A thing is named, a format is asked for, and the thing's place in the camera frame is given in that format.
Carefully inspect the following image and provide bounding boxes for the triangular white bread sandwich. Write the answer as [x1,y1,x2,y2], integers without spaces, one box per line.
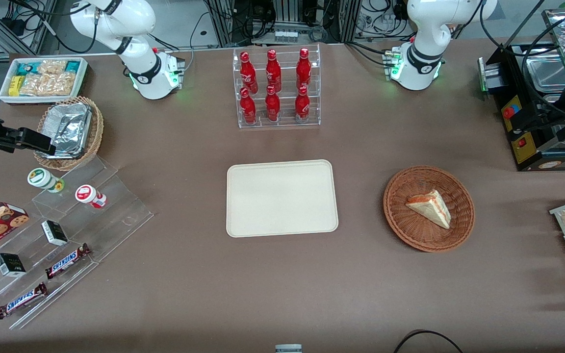
[405,190,452,229]

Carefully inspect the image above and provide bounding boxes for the light tan wicker basket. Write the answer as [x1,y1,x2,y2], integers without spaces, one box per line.
[33,96,104,171]

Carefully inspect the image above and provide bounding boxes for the beige rectangular tray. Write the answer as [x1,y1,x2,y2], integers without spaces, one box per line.
[226,159,339,238]

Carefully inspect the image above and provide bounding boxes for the round brown wicker basket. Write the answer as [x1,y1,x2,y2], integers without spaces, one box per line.
[383,166,476,253]

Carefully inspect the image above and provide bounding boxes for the stack of foil trays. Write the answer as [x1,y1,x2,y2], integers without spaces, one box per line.
[42,102,93,158]

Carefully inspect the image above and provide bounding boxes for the green lid yogurt cup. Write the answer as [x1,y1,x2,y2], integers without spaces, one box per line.
[27,168,65,193]

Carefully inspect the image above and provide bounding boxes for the white rectangular snack bin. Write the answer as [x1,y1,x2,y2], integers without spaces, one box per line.
[0,57,89,105]

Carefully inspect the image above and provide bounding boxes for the clear bag of rice crackers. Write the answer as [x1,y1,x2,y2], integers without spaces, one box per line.
[37,59,67,76]
[20,73,77,97]

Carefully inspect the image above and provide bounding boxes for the red lid yogurt cup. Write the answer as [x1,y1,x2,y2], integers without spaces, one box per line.
[75,184,107,209]

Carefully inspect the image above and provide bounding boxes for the small black snack box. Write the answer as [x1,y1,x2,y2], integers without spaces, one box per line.
[0,253,26,277]
[41,220,69,246]

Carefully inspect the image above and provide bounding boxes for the clear acrylic stepped display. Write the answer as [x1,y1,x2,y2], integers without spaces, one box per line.
[0,154,154,330]

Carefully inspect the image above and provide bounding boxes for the Snickers chocolate bar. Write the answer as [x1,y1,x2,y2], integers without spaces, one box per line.
[45,243,92,280]
[0,282,49,320]

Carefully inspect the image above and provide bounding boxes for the red cola bottle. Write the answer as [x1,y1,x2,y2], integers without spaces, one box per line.
[296,48,312,90]
[265,49,282,93]
[265,85,281,122]
[239,87,257,125]
[240,51,258,95]
[295,86,310,123]

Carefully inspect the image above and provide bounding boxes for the clear acrylic bottle rack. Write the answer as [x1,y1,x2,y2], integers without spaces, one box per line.
[232,43,321,129]

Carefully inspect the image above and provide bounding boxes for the aluminium equipment rack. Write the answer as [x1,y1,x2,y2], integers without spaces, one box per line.
[204,0,361,47]

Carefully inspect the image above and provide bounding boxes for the black heated food display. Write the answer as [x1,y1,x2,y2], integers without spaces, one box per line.
[478,7,565,172]

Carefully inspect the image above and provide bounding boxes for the steel food pan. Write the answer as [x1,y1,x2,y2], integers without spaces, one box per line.
[525,56,565,94]

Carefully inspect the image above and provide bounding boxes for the aluminium frame stand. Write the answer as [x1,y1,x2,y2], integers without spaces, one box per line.
[0,0,60,55]

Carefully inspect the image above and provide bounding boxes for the black cable loop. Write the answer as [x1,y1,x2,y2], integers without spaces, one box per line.
[393,329,464,353]

